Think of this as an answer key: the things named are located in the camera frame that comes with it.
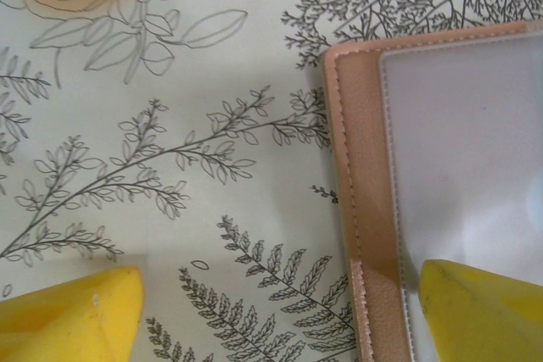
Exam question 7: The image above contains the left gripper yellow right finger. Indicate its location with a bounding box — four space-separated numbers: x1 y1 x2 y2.
418 258 543 362

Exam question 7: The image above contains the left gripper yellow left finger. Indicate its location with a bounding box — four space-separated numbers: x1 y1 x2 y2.
0 266 147 362

